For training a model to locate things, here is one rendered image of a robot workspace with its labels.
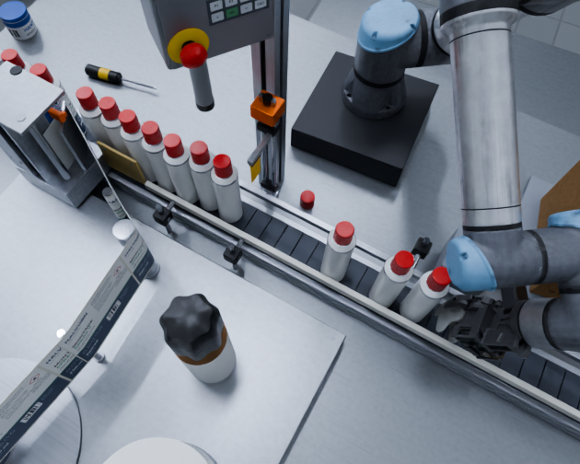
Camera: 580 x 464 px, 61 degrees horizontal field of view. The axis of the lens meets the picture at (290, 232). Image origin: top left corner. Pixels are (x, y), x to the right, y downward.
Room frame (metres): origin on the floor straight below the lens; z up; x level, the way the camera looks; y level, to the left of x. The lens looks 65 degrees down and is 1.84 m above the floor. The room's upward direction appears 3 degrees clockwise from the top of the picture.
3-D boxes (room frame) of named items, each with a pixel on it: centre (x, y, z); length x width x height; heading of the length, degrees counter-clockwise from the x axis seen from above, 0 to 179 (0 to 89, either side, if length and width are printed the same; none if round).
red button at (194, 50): (0.50, 0.15, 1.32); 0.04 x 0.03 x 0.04; 119
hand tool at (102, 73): (0.88, 0.46, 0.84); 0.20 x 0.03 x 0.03; 75
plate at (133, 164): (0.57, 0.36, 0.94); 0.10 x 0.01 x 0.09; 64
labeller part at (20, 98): (0.56, 0.50, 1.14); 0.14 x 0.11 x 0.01; 64
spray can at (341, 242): (0.37, -0.09, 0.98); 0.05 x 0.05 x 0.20
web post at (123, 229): (0.35, 0.28, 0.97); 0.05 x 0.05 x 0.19
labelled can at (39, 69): (0.68, 0.51, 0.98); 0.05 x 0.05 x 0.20
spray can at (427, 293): (0.30, -0.25, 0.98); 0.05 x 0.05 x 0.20
